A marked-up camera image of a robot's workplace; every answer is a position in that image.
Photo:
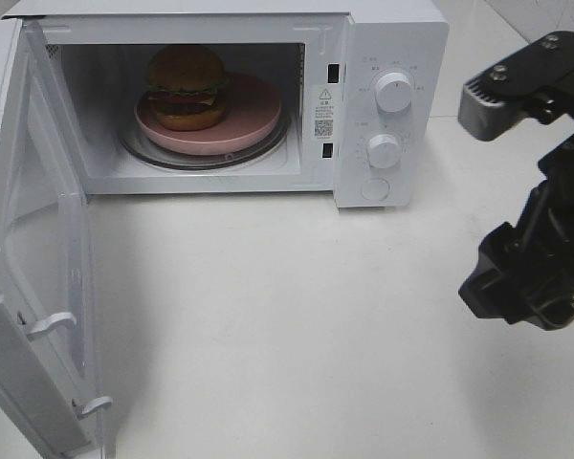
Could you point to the round white door button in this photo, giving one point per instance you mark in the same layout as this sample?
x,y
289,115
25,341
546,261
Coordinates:
x,y
375,189

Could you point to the white microwave door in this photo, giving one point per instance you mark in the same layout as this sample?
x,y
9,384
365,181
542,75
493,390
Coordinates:
x,y
49,375

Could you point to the pink round plate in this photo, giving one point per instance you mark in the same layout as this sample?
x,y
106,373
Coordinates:
x,y
243,114

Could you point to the upper white power knob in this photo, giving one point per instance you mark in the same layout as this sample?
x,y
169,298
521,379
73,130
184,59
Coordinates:
x,y
393,91

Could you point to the white microwave oven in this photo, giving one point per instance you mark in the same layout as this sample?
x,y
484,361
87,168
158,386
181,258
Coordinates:
x,y
322,56

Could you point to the lower white timer knob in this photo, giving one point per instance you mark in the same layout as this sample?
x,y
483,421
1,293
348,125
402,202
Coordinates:
x,y
383,151

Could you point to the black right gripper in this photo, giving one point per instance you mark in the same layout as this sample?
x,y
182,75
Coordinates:
x,y
531,263

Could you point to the glass microwave turntable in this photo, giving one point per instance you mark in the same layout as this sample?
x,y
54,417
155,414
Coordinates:
x,y
134,141

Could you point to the burger with lettuce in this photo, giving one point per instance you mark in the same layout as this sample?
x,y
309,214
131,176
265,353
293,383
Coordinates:
x,y
187,87

